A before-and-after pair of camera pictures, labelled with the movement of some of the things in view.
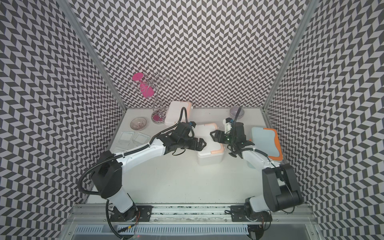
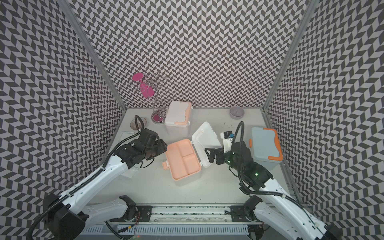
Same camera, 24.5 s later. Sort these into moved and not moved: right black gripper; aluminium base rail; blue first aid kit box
Moved: right black gripper
Not moved: aluminium base rail; blue first aid kit box
